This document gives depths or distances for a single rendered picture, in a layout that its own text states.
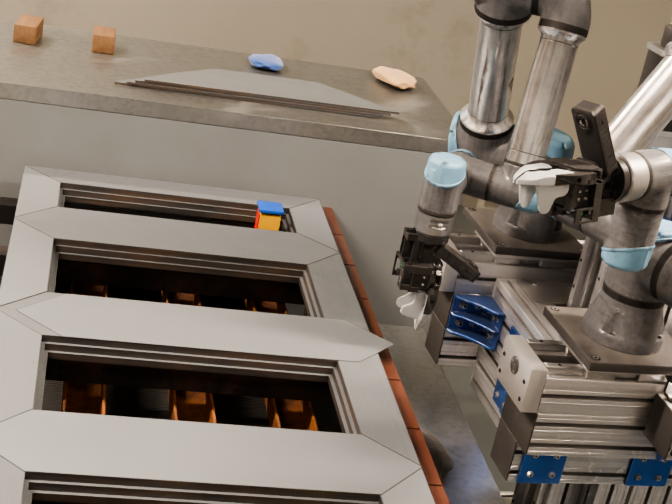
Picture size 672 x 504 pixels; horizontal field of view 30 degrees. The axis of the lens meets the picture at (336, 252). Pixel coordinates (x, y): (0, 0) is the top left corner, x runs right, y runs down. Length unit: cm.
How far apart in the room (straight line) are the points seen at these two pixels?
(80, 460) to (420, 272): 79
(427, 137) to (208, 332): 104
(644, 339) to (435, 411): 57
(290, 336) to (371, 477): 49
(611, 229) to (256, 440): 68
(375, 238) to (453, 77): 255
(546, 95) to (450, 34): 331
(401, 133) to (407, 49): 248
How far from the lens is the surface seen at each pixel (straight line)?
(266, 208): 302
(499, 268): 274
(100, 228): 285
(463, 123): 270
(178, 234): 287
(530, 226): 272
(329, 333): 253
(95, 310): 248
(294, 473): 207
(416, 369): 286
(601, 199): 187
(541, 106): 245
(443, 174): 237
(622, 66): 606
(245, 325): 250
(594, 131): 182
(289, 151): 321
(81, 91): 314
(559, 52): 245
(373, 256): 336
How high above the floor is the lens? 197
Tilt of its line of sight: 22 degrees down
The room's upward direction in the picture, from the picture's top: 11 degrees clockwise
